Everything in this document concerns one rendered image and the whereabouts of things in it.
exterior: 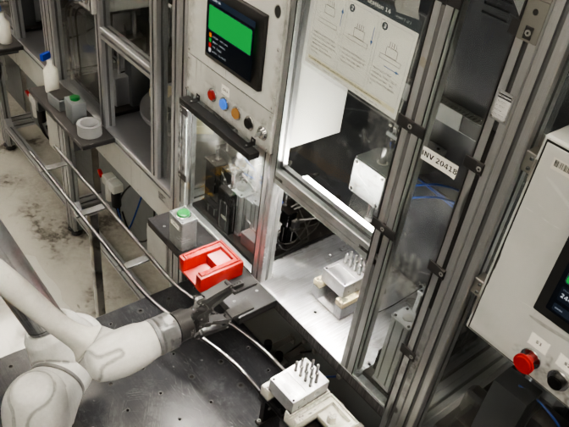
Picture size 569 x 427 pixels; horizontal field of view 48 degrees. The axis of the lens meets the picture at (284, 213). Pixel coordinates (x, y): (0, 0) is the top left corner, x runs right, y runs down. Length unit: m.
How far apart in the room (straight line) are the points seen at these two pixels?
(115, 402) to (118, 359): 0.53
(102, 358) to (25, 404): 0.29
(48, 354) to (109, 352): 0.36
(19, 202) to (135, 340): 2.49
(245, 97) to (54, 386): 0.88
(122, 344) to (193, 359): 0.63
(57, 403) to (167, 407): 0.39
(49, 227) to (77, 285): 0.49
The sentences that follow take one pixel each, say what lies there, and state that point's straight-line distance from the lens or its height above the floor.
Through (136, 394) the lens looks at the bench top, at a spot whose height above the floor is 0.68.
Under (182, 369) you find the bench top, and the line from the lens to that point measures 2.04.
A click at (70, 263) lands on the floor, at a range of 3.43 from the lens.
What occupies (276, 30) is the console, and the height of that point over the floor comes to 1.71.
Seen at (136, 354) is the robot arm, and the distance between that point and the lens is 1.47.
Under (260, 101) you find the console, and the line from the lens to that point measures 1.68.
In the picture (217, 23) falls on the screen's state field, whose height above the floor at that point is 1.65.
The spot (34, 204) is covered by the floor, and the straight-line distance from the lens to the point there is 3.84.
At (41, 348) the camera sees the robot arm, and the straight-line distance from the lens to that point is 1.79.
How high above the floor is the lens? 2.28
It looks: 37 degrees down
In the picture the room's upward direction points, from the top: 8 degrees clockwise
